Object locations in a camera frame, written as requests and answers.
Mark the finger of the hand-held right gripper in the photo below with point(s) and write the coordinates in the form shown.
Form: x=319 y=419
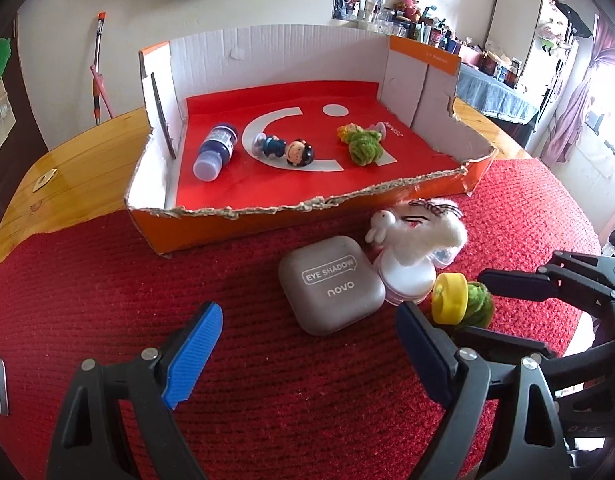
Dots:
x=512 y=282
x=507 y=340

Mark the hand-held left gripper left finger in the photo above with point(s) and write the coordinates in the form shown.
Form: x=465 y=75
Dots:
x=193 y=355

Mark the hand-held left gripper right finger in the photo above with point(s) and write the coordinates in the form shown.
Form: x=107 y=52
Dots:
x=427 y=355

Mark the green fuzzy toy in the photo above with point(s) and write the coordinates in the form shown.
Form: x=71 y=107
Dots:
x=480 y=305

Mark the yellow plastic roll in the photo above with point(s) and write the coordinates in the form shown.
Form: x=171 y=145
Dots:
x=450 y=300

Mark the small clear plastic box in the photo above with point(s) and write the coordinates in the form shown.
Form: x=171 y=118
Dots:
x=446 y=256

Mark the white round compact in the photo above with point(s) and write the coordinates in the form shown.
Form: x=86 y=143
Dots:
x=407 y=280

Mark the white fluffy bunny hair clip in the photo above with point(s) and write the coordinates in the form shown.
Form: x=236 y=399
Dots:
x=427 y=232

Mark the grey eyeshadow case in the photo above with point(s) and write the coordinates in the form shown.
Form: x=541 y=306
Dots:
x=332 y=285

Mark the orange cardboard box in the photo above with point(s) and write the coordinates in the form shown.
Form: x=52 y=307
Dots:
x=197 y=232

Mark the green fuzzy suction cup doll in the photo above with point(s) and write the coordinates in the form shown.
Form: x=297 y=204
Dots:
x=362 y=145

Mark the purple plastic bottle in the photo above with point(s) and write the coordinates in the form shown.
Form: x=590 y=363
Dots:
x=217 y=147

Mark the black haired doll figurine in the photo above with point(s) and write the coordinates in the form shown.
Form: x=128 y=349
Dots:
x=300 y=152

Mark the red knitted mat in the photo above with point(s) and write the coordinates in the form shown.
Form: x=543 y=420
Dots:
x=137 y=285

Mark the pink curtain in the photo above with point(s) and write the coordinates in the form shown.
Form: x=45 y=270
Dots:
x=572 y=110

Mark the cloth covered side table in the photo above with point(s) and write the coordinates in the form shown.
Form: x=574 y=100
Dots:
x=497 y=97

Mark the small paper tag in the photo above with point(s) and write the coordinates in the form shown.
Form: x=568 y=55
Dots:
x=44 y=180

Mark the white green plush toy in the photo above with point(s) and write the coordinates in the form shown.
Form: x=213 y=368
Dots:
x=551 y=36

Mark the white wardrobe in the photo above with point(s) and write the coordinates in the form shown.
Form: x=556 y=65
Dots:
x=517 y=25

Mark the cluttered side table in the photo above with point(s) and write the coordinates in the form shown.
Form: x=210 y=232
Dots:
x=432 y=35

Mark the dark brown door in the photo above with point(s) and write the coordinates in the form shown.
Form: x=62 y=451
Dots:
x=29 y=125

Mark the pink plastic stick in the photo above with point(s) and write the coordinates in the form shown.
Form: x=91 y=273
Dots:
x=98 y=85

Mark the beige paper bag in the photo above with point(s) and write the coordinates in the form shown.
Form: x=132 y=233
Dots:
x=2 y=130

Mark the pink plush rabbit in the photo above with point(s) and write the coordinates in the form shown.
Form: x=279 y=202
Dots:
x=410 y=4

